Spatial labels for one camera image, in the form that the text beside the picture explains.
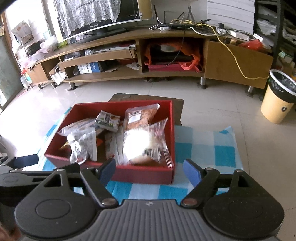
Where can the white red striped snack packets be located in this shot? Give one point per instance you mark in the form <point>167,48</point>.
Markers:
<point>114,145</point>

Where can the black shelving rack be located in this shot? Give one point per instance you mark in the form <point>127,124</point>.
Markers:
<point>275,22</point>

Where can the brown snack packet with barcode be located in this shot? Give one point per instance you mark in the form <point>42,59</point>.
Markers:
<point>140,116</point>

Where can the white lace cover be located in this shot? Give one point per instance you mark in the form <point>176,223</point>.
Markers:
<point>74,15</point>

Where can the blue white checkered cloth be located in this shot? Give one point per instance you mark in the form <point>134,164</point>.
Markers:
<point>217,150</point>

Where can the yellow trash bin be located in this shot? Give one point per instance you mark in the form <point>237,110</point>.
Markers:
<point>279,97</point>

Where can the blue white carton box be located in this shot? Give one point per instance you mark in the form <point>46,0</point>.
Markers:
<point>93,67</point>

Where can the flat screen television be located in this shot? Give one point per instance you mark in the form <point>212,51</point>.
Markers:
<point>130,11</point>

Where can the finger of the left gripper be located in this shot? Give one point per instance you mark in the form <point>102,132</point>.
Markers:
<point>15,163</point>

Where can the Kaprons wafer packet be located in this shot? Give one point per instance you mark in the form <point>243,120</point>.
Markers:
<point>108,121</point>

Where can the silver snack pouch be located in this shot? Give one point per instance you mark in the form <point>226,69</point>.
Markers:
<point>83,145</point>

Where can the wooden TV stand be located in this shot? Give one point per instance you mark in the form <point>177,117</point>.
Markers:
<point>122,57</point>

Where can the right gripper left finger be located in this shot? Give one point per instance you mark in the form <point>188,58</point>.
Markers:
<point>96,180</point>

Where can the red cardboard box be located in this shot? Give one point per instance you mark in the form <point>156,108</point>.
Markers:
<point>150,173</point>

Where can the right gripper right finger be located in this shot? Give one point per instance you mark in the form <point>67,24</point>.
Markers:
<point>203,181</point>

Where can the white power strip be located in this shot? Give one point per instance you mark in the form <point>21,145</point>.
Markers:
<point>164,28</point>

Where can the round white cake clear bag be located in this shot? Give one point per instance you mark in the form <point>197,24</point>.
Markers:
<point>146,145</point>

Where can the orange plastic bag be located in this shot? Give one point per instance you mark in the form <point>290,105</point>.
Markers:
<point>173,56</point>

